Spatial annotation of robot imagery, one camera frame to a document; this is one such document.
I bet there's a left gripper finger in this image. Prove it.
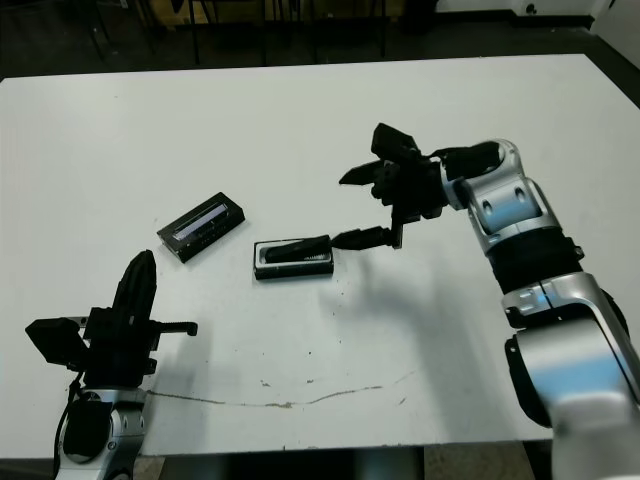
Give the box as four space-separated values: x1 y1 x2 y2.
132 249 160 321
112 249 146 315

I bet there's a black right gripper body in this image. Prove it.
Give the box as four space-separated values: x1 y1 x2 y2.
368 154 449 250

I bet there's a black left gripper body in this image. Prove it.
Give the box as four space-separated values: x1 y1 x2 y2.
79 307 199 389

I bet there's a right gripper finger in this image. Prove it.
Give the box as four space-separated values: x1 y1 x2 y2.
330 225 396 252
338 160 387 187

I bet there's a black box lid glossy strip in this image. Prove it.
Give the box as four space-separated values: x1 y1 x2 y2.
156 191 246 265

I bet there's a black box base white-lined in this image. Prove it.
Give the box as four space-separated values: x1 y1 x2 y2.
253 234 335 283

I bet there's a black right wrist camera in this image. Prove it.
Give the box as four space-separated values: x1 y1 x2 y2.
369 122 422 164

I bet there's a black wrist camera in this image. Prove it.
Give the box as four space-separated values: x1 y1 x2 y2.
24 317 92 366
369 122 422 164

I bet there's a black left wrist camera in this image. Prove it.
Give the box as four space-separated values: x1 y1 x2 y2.
24 317 92 366

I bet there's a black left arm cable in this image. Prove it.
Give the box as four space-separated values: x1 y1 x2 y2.
52 372 84 480

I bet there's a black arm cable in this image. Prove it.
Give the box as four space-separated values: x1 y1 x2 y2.
52 372 84 480
599 288 631 346

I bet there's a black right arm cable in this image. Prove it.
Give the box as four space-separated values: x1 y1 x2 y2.
599 288 631 346

